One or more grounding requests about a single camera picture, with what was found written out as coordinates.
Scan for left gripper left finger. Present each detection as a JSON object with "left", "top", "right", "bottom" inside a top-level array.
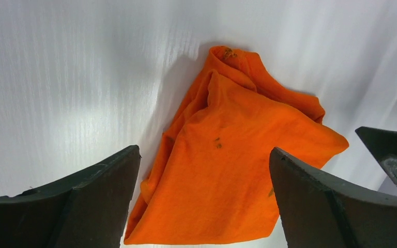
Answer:
[{"left": 0, "top": 145, "right": 141, "bottom": 247}]

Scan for orange t-shirt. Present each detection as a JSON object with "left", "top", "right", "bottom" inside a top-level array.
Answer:
[{"left": 124, "top": 46, "right": 348, "bottom": 245}]

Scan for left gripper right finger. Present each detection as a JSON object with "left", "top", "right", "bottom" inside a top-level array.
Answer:
[{"left": 269, "top": 148, "right": 397, "bottom": 247}]

